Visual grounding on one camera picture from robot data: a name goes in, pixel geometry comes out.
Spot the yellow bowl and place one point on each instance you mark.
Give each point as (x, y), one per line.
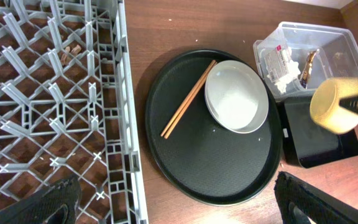
(325, 110)

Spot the white tissue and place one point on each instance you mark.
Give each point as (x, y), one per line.
(282, 83)

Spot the clear plastic bin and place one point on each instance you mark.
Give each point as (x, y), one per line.
(337, 57)

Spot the round black tray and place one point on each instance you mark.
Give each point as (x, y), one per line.
(201, 158)

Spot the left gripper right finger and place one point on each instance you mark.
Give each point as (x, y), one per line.
(300, 202)

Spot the white plastic wrapper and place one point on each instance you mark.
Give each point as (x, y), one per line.
(276, 61)

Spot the food crumb in rack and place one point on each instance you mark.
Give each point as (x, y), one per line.
(70, 54)

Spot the grey plate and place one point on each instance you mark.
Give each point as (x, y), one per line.
(236, 97)

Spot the grey dishwasher rack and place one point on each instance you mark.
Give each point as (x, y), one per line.
(57, 121)

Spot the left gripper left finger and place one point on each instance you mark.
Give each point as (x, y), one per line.
(56, 203)

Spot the brown snack wrapper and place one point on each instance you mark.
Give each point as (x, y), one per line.
(306, 73)

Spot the black rectangular tray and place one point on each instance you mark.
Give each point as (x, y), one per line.
(308, 145)

